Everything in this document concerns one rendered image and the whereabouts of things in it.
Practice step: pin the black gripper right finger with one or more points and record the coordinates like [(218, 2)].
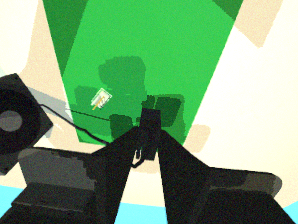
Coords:
[(187, 181)]

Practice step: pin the green circuit board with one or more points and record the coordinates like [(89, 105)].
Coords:
[(118, 56)]

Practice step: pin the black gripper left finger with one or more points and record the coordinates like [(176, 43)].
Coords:
[(105, 171)]

